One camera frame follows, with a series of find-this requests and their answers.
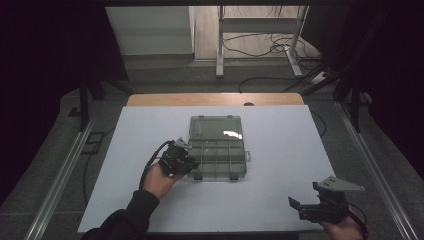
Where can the person's left hand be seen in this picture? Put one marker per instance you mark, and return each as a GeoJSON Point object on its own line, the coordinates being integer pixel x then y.
{"type": "Point", "coordinates": [160, 183]}

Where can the person's right hand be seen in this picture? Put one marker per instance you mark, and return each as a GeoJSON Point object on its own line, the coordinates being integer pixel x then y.
{"type": "Point", "coordinates": [343, 230]}

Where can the white power strip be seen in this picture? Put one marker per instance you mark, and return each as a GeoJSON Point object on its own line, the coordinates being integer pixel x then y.
{"type": "Point", "coordinates": [319, 77]}

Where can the aluminium rail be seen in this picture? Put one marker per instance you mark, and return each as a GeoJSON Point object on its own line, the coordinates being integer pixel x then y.
{"type": "Point", "coordinates": [56, 186]}
{"type": "Point", "coordinates": [376, 173]}

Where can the white metal desk frame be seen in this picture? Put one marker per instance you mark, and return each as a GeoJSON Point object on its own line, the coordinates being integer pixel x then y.
{"type": "Point", "coordinates": [219, 50]}

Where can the white cabinet panel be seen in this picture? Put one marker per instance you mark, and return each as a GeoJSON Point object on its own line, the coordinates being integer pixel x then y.
{"type": "Point", "coordinates": [150, 30]}

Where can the wooden table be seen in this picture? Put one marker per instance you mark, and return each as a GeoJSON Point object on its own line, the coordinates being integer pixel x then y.
{"type": "Point", "coordinates": [200, 99]}

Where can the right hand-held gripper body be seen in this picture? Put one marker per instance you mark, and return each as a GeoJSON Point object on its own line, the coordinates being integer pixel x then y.
{"type": "Point", "coordinates": [328, 208]}

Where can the white table cover board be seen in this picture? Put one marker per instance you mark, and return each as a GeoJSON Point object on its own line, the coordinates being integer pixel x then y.
{"type": "Point", "coordinates": [280, 173]}

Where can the black floor frame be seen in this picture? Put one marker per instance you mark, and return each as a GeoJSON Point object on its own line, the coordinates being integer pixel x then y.
{"type": "Point", "coordinates": [93, 143]}

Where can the clear plastic compartment box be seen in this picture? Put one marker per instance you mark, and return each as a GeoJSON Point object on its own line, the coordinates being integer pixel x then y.
{"type": "Point", "coordinates": [220, 150]}

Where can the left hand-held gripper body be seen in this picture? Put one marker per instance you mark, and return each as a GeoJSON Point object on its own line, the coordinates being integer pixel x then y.
{"type": "Point", "coordinates": [175, 160]}

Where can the black metal stand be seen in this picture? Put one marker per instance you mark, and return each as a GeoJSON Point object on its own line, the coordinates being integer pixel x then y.
{"type": "Point", "coordinates": [84, 106]}
{"type": "Point", "coordinates": [356, 100]}

